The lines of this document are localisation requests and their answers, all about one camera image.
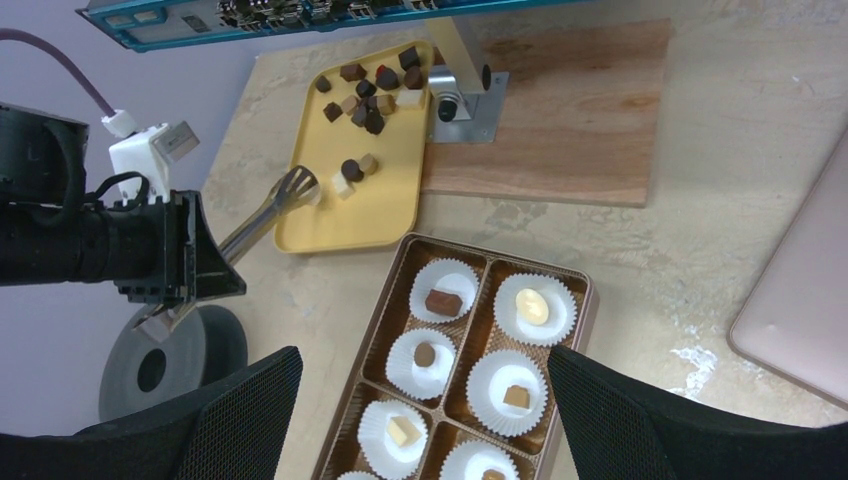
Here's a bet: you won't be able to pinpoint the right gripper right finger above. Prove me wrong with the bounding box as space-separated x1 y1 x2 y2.
547 346 847 479

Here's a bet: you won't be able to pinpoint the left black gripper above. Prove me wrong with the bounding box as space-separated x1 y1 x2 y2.
86 190 247 306

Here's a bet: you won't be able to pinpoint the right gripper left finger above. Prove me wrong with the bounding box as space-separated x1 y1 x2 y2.
1 346 303 479

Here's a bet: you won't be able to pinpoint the square caramel chocolate piece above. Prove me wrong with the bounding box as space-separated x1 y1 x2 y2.
503 385 532 410

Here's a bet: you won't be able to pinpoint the metal tongs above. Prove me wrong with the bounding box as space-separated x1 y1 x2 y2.
133 165 319 342

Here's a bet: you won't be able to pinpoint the pale cube chocolate piece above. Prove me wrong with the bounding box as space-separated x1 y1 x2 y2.
386 415 422 448

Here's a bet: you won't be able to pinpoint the round brown chocolate piece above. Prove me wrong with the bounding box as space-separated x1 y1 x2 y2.
413 342 437 369

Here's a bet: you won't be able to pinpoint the dark chocolate piece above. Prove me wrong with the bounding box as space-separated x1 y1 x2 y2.
425 289 464 318

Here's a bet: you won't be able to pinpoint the brown box lid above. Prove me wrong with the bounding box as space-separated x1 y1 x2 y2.
727 137 847 407

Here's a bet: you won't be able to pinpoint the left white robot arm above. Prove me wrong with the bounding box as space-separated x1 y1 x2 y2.
1 104 246 307

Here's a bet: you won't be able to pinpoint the brown chocolate box tray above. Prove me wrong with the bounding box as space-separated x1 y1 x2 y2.
313 234 599 479

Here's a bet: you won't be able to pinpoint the grey round speaker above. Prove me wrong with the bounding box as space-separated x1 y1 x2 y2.
98 305 248 422

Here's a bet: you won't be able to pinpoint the white paper cup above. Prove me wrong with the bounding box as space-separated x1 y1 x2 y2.
337 471 380 480
493 273 578 347
385 328 457 400
466 350 548 437
357 400 429 479
439 441 519 480
409 258 480 324

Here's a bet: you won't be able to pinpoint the yellow tray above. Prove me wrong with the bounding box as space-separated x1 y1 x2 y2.
274 66 430 254

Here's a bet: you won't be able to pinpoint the wooden board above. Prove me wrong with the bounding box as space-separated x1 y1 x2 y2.
421 19 671 208

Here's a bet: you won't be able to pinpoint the grey metal stand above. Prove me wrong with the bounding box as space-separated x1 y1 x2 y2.
425 16 509 144

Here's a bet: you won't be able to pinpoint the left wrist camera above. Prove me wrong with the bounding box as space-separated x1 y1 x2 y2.
101 110 200 206

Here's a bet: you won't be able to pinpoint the blue network switch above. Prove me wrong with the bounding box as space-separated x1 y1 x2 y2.
75 0 558 53

